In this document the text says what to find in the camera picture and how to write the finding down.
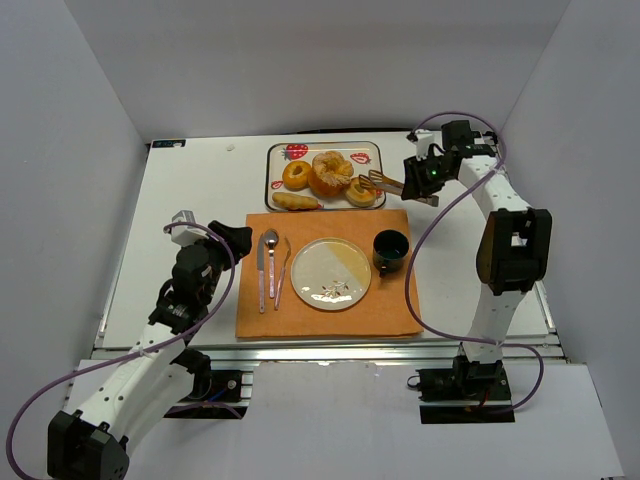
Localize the metal tongs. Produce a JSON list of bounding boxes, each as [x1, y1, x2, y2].
[[358, 170, 439, 207]]

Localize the pale bagel bread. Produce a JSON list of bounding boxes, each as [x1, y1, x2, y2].
[[345, 177, 377, 208]]

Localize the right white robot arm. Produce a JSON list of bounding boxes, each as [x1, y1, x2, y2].
[[401, 119, 552, 389]]

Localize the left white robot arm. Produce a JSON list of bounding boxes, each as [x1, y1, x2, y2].
[[47, 213, 253, 479]]

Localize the twisted bread stick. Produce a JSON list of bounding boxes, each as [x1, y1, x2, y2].
[[272, 192, 322, 211]]

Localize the dark green mug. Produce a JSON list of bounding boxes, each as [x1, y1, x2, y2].
[[372, 230, 410, 277]]

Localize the strawberry pattern tray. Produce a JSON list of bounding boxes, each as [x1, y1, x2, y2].
[[264, 141, 386, 211]]

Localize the large sugared crown bun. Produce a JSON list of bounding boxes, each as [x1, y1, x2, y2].
[[308, 151, 354, 198]]

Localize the cream two-tone plate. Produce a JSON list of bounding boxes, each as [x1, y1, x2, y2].
[[290, 237, 372, 312]]

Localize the orange cloth placemat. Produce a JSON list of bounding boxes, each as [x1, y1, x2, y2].
[[236, 209, 423, 339]]

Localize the left corner blue label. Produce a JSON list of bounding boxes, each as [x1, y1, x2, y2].
[[151, 139, 186, 149]]

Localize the pink handled knife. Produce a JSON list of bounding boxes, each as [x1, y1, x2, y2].
[[256, 234, 265, 314]]

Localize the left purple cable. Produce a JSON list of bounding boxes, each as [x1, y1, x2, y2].
[[5, 222, 237, 479]]

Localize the purple cable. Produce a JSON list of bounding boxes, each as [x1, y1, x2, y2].
[[5, 222, 237, 479], [403, 110, 546, 415]]

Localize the pink handled spoon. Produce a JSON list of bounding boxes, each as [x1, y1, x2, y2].
[[264, 228, 279, 299]]

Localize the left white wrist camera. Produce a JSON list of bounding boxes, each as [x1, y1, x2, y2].
[[163, 209, 207, 247]]

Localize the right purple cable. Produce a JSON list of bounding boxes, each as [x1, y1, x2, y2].
[[403, 110, 546, 415]]

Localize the pink handled fork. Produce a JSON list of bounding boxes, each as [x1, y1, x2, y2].
[[274, 236, 291, 311]]

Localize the glazed ring donut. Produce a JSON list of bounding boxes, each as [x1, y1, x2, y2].
[[282, 160, 311, 191]]

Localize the aluminium table frame rail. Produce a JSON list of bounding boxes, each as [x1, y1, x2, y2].
[[89, 130, 571, 371]]

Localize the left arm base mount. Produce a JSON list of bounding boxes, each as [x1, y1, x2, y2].
[[164, 370, 253, 420]]

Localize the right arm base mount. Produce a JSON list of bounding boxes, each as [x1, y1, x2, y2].
[[406, 368, 515, 425]]

